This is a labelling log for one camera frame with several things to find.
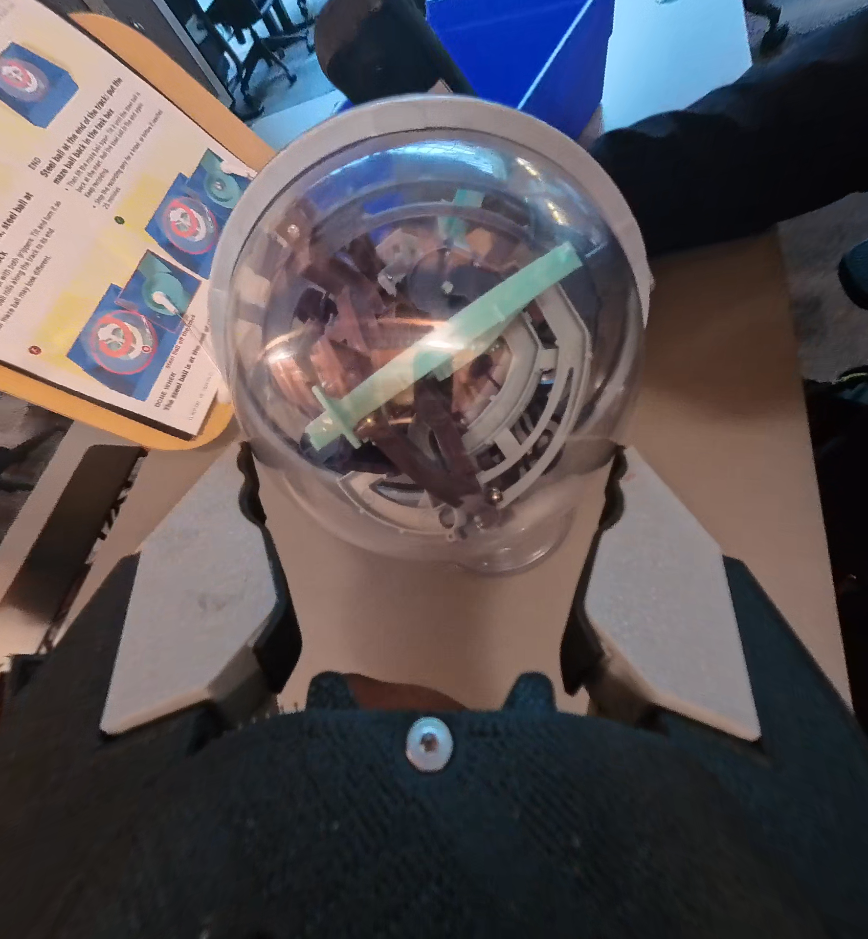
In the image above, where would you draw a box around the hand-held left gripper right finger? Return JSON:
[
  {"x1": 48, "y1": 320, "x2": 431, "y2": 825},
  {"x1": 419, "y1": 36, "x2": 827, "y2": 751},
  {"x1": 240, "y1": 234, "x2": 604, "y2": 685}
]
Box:
[{"x1": 562, "y1": 447, "x2": 761, "y2": 740}]

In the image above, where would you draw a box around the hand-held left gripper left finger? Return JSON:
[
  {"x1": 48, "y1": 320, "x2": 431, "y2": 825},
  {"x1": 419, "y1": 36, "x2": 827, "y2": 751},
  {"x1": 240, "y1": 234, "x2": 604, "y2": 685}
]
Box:
[{"x1": 100, "y1": 444, "x2": 303, "y2": 735}]

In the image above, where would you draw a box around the clear plastic maze ball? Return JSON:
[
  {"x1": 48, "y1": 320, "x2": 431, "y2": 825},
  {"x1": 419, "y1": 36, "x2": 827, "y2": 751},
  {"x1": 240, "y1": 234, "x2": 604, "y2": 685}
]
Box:
[{"x1": 208, "y1": 94, "x2": 655, "y2": 566}]

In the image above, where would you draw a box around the clear plastic ball stand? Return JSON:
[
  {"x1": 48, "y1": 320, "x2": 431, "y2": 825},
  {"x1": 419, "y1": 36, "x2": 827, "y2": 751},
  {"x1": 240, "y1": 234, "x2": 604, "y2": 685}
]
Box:
[{"x1": 457, "y1": 506, "x2": 576, "y2": 577}]

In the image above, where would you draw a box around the black office chair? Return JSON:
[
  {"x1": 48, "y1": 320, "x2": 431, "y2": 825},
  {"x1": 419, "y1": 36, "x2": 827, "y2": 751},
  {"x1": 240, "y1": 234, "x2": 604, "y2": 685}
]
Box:
[
  {"x1": 0, "y1": 400, "x2": 68, "y2": 559},
  {"x1": 206, "y1": 0, "x2": 317, "y2": 118}
]

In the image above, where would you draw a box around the blue plastic box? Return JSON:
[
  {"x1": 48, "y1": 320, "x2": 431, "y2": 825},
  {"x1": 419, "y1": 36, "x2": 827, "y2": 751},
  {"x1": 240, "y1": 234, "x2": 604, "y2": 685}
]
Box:
[{"x1": 426, "y1": 0, "x2": 617, "y2": 140}]

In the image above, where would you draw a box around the wooden clipboard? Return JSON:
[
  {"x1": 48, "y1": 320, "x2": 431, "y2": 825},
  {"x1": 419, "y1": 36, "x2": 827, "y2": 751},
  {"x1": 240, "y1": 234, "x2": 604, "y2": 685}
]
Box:
[{"x1": 0, "y1": 11, "x2": 277, "y2": 450}]

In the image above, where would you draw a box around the printed instruction sheet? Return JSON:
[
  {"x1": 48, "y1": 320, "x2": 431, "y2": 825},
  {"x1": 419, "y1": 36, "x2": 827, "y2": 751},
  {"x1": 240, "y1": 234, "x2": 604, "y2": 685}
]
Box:
[{"x1": 0, "y1": 0, "x2": 259, "y2": 435}]

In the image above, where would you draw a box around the grey metal frame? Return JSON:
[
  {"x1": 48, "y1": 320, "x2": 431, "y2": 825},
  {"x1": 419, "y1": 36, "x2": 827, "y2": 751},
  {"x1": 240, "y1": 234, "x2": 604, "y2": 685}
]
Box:
[{"x1": 0, "y1": 422, "x2": 149, "y2": 683}]

